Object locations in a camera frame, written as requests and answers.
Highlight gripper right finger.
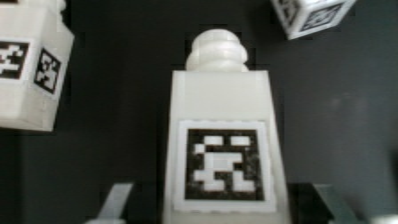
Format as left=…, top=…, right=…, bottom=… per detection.
left=314, top=184, right=370, bottom=224

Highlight small white tagged cube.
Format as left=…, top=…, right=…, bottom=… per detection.
left=270, top=0, right=357, bottom=39

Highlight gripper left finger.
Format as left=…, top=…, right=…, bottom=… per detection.
left=83, top=183, right=133, bottom=224

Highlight white chair leg with tag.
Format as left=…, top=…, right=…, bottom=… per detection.
left=163, top=29, right=293, bottom=224

